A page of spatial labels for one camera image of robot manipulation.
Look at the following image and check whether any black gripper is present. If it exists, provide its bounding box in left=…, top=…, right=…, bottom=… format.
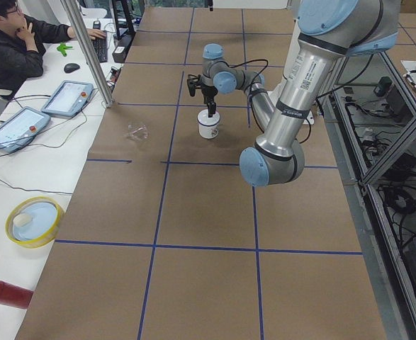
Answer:
left=201, top=84, right=218, bottom=118

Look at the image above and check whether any white mug lid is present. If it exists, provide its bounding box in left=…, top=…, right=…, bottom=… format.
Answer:
left=197, top=109, right=220, bottom=127

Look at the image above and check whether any white enamel mug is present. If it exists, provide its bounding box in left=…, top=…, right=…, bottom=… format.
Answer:
left=198, top=123, right=219, bottom=139

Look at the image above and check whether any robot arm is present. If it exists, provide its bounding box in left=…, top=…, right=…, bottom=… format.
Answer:
left=200, top=1, right=400, bottom=186

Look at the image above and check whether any black box device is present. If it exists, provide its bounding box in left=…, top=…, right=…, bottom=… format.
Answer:
left=112, top=35, right=133, bottom=63

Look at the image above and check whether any black keyboard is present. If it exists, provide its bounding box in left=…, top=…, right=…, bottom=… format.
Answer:
left=91, top=38, right=108, bottom=63

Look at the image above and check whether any far teach pendant tablet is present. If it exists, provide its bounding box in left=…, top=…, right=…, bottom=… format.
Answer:
left=40, top=80, right=94, bottom=118

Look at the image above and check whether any teach pendant tablet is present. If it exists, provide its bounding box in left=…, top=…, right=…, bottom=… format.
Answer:
left=0, top=107, right=50, bottom=153
left=40, top=80, right=94, bottom=118

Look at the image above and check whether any black computer mouse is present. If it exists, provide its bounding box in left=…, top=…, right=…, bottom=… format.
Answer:
left=64, top=63, right=80, bottom=74

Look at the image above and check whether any green plastic toy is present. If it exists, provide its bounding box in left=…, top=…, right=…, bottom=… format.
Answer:
left=56, top=42, right=73, bottom=57

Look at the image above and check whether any near teach pendant tablet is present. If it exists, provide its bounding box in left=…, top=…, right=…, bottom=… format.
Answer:
left=0, top=107, right=50, bottom=153

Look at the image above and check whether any seated man in black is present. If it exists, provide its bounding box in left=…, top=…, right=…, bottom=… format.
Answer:
left=0, top=0, right=106, bottom=100

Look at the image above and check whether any yellow rimmed blue bowl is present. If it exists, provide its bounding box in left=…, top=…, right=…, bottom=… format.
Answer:
left=5, top=196, right=64, bottom=249

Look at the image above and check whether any red cylinder tube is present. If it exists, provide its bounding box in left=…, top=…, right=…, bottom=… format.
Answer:
left=0, top=280, right=33, bottom=309

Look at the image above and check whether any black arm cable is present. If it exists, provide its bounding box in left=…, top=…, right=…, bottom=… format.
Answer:
left=227, top=59, right=269, bottom=107

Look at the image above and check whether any white camera stand post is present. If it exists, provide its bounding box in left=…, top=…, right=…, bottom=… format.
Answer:
left=260, top=0, right=317, bottom=125

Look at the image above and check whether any aluminium frame post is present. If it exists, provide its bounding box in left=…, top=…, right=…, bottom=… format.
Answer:
left=61, top=0, right=113, bottom=108

